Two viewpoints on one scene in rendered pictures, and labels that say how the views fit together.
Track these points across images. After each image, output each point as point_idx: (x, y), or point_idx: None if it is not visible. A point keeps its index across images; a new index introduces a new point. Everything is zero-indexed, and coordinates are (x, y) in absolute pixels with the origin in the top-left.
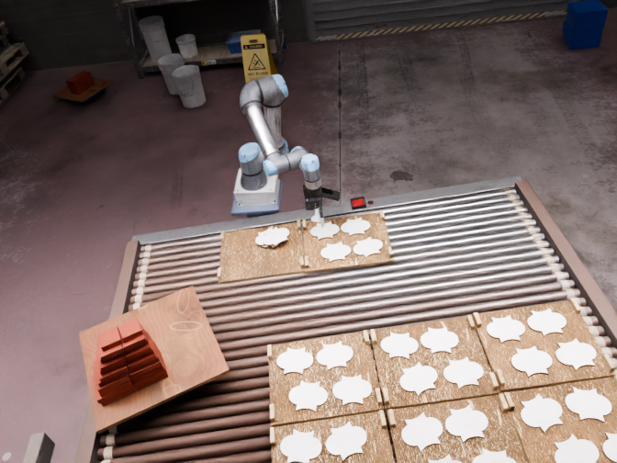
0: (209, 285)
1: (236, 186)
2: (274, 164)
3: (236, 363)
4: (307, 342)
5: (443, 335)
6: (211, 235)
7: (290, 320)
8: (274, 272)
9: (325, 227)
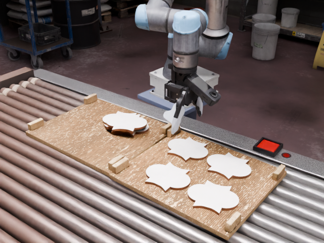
0: (19, 131)
1: (159, 69)
2: (147, 11)
3: None
4: None
5: None
6: None
7: (20, 215)
8: (79, 155)
9: (192, 145)
